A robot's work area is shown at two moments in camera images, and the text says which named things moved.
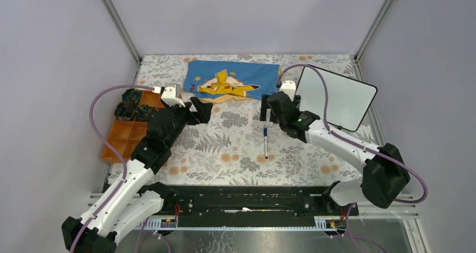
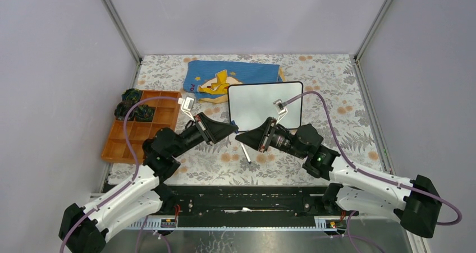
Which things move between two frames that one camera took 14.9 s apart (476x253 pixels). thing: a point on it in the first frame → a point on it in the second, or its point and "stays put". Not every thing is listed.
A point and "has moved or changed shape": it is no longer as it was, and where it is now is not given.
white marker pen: x=265 y=135 has moved or changed shape
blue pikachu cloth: x=215 y=81 stays put
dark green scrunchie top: x=132 y=94 stays put
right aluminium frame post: x=372 y=30 stays put
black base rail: x=250 y=206 stays put
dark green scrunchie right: x=142 y=111 stays put
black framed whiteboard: x=349 y=100 → x=252 y=102
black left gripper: x=204 y=110 → x=210 y=130
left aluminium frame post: x=120 y=27 stays put
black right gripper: x=263 y=111 → x=258 y=138
